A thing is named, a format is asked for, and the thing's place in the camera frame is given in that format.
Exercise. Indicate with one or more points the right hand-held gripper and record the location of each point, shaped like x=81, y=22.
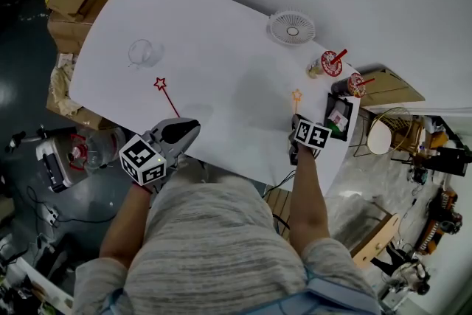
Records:
x=311, y=134

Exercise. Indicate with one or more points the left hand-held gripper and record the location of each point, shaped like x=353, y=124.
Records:
x=142, y=160

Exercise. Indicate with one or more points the orange star wand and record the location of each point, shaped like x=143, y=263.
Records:
x=296, y=107

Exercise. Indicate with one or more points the red star wand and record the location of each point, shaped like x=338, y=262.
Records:
x=169, y=100

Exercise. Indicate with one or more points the clear glass cup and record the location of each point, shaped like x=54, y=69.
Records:
x=142, y=51

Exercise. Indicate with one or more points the person's right forearm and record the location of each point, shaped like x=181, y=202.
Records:
x=308, y=203

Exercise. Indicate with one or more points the person's left forearm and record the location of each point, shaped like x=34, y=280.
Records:
x=121, y=228

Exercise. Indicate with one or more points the pale drink cup red lid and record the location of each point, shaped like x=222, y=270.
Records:
x=331, y=63

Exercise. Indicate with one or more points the dark drink cup red straw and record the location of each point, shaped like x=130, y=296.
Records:
x=355, y=85

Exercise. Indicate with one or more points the green packet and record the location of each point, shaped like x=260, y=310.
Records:
x=335, y=127

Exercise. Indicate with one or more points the white pink packet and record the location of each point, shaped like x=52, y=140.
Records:
x=337, y=118

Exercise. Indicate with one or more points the black tray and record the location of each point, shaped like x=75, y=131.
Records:
x=332, y=96

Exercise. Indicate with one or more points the red wrist band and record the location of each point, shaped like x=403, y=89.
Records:
x=142, y=188

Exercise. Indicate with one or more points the white desk fan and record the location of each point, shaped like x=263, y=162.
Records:
x=291, y=29

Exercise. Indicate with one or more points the wooden slat pallet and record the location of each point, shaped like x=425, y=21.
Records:
x=280, y=206

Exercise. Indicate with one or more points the brown cardboard sheet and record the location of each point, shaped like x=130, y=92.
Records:
x=394, y=92

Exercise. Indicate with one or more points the beige cloth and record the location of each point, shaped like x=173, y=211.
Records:
x=64, y=92

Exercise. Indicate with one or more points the person's grey striped shirt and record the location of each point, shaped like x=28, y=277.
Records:
x=217, y=251

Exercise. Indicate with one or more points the silver scooter suitcase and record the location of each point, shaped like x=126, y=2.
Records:
x=51, y=166

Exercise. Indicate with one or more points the pale paper packet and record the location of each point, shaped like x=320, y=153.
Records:
x=65, y=59

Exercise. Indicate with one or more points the cluttered wooden shelf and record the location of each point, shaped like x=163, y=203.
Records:
x=435, y=151

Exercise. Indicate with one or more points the light wooden cabinet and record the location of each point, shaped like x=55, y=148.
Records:
x=376, y=243

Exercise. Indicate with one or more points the large cardboard box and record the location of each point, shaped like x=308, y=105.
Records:
x=66, y=33

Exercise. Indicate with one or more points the white power strip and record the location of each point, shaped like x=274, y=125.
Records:
x=51, y=215

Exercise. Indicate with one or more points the white side table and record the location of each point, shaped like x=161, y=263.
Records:
x=33, y=287

